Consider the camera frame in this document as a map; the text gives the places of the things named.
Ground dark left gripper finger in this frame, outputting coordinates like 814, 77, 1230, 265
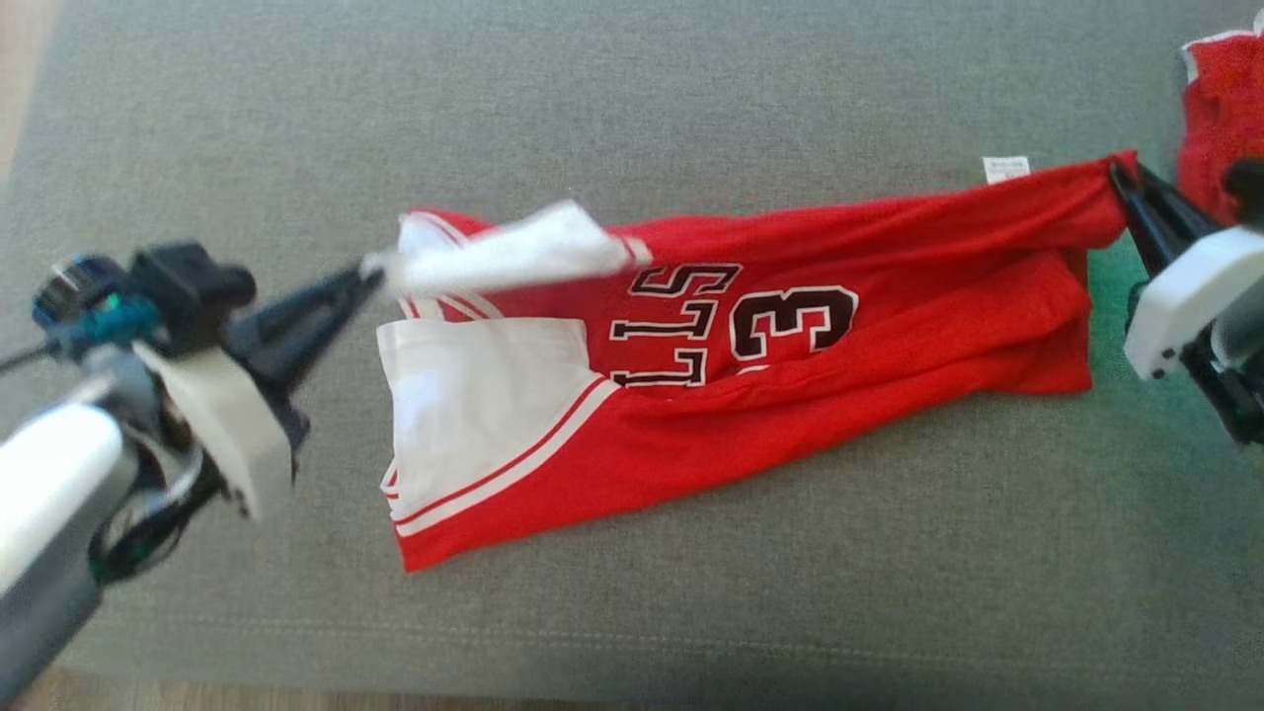
225, 262, 386, 347
247, 284, 384, 393

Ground grey fabric sofa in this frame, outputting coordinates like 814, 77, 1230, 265
0, 0, 1264, 707

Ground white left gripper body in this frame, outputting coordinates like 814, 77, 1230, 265
133, 341, 309, 521

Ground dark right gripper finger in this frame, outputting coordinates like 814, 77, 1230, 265
1108, 161, 1193, 279
1134, 161, 1227, 245

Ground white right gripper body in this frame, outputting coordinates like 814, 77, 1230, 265
1124, 225, 1264, 445

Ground red shorts with white band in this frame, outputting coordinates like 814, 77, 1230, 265
1175, 25, 1264, 228

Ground red white basketball jersey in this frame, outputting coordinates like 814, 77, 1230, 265
360, 150, 1139, 574

